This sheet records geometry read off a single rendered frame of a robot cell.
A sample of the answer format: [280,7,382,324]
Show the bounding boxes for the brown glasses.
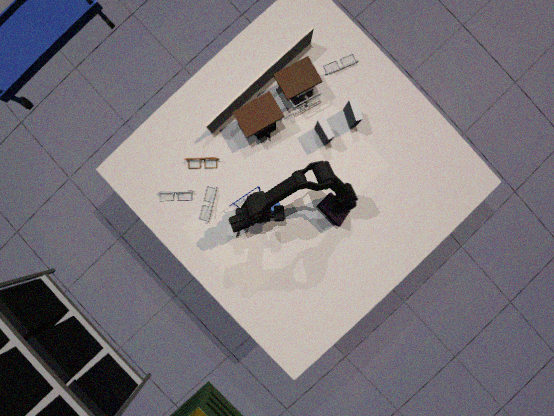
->
[184,157,219,168]

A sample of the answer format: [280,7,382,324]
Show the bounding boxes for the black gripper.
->
[235,205,285,223]

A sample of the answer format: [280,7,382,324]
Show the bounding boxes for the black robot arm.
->
[229,161,358,233]

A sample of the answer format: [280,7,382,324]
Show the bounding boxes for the grey rectangular panel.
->
[205,27,314,134]

